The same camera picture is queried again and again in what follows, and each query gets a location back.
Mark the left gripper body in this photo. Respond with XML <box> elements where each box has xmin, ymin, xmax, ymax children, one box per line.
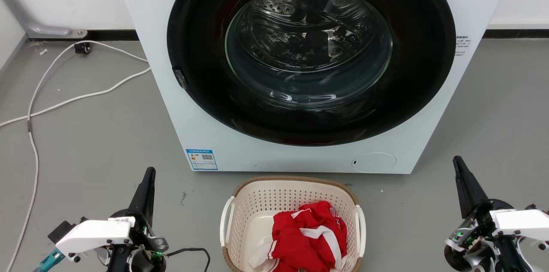
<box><xmin>105</xmin><ymin>209</ymin><xmax>169</xmax><ymax>272</ymax></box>

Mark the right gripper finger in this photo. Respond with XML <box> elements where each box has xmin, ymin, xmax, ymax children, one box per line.
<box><xmin>458</xmin><ymin>156</ymin><xmax>490</xmax><ymax>215</ymax></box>
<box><xmin>453</xmin><ymin>156</ymin><xmax>476</xmax><ymax>220</ymax></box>

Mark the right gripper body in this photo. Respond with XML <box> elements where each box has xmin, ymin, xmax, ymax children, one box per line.
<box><xmin>443</xmin><ymin>198</ymin><xmax>532</xmax><ymax>272</ymax></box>

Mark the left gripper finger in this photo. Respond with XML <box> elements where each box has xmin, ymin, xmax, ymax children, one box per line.
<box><xmin>142</xmin><ymin>167</ymin><xmax>156</xmax><ymax>227</ymax></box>
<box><xmin>128</xmin><ymin>167</ymin><xmax>151</xmax><ymax>218</ymax></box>

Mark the cream perforated plastic laundry basket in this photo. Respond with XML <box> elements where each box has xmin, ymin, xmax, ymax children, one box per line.
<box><xmin>220</xmin><ymin>175</ymin><xmax>366</xmax><ymax>272</ymax></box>

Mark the blue energy label sticker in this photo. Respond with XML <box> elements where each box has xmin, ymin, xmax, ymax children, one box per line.
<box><xmin>186</xmin><ymin>148</ymin><xmax>218</xmax><ymax>171</ymax></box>

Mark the white front-load washing machine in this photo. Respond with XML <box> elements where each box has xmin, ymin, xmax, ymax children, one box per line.
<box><xmin>111</xmin><ymin>0</ymin><xmax>519</xmax><ymax>175</ymax></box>

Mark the round white filter cover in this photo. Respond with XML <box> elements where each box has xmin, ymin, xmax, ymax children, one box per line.
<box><xmin>351</xmin><ymin>152</ymin><xmax>397</xmax><ymax>174</ymax></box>

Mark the black round glass washer door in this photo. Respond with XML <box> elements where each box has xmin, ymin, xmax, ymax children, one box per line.
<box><xmin>166</xmin><ymin>0</ymin><xmax>456</xmax><ymax>147</ymax></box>

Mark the small text label sticker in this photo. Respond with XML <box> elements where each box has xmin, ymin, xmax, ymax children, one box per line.
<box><xmin>455</xmin><ymin>35</ymin><xmax>471</xmax><ymax>57</ymax></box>

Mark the red and white garment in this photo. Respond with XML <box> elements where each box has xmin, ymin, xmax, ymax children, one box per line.
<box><xmin>249</xmin><ymin>201</ymin><xmax>348</xmax><ymax>272</ymax></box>

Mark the grey metal pipe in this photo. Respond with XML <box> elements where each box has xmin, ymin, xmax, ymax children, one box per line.
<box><xmin>0</xmin><ymin>0</ymin><xmax>88</xmax><ymax>39</ymax></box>

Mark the thin black left gripper cable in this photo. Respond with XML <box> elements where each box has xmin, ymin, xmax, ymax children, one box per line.
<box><xmin>165</xmin><ymin>247</ymin><xmax>211</xmax><ymax>272</ymax></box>

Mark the teal cable connector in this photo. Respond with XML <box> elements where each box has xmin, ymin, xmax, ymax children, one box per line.
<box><xmin>33</xmin><ymin>248</ymin><xmax>66</xmax><ymax>272</ymax></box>

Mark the thick white floor cable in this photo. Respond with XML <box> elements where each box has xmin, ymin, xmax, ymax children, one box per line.
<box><xmin>0</xmin><ymin>67</ymin><xmax>151</xmax><ymax>128</ymax></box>

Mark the long thin white floor cable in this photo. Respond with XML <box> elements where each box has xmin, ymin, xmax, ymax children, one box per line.
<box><xmin>5</xmin><ymin>40</ymin><xmax>149</xmax><ymax>272</ymax></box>

